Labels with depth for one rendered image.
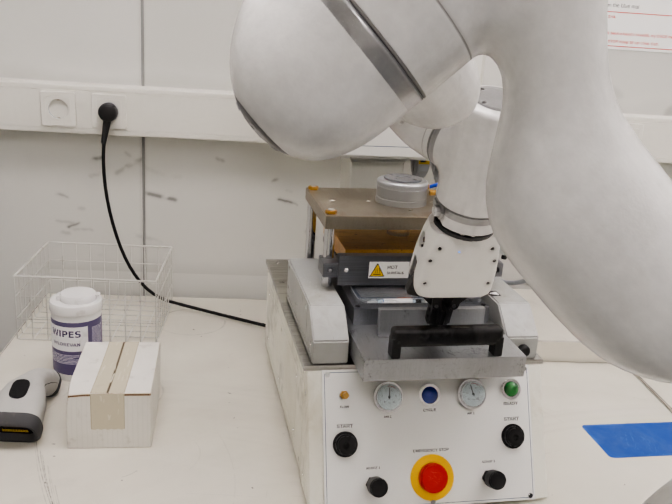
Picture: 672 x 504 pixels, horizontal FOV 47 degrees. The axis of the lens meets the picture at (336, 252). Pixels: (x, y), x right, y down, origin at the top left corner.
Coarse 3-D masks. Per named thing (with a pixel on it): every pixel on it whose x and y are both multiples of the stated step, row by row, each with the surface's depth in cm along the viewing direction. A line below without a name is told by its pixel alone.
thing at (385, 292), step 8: (352, 288) 113; (360, 288) 113; (368, 288) 113; (376, 288) 113; (384, 288) 114; (392, 288) 114; (400, 288) 114; (360, 296) 110; (368, 296) 110; (376, 296) 110; (384, 296) 110; (392, 296) 111; (400, 296) 111; (408, 296) 111; (416, 296) 111
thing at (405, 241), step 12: (336, 240) 118; (348, 240) 117; (360, 240) 117; (372, 240) 117; (384, 240) 118; (396, 240) 118; (408, 240) 119; (336, 252) 118; (348, 252) 112; (360, 252) 113; (372, 252) 113; (384, 252) 113; (396, 252) 114; (408, 252) 114
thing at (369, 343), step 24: (384, 312) 104; (408, 312) 105; (456, 312) 106; (480, 312) 107; (360, 336) 105; (384, 336) 105; (504, 336) 108; (360, 360) 100; (384, 360) 98; (408, 360) 99; (432, 360) 100; (456, 360) 100; (480, 360) 101; (504, 360) 102
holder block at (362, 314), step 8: (336, 288) 119; (344, 288) 115; (344, 296) 114; (344, 304) 114; (352, 304) 109; (400, 304) 110; (408, 304) 111; (416, 304) 111; (424, 304) 111; (464, 304) 112; (472, 304) 112; (480, 304) 112; (352, 312) 109; (360, 312) 108; (368, 312) 108; (376, 312) 108; (488, 312) 112; (352, 320) 109; (360, 320) 108; (368, 320) 109; (376, 320) 109
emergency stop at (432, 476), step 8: (432, 464) 105; (424, 472) 105; (432, 472) 105; (440, 472) 105; (424, 480) 104; (432, 480) 105; (440, 480) 105; (424, 488) 105; (432, 488) 105; (440, 488) 105
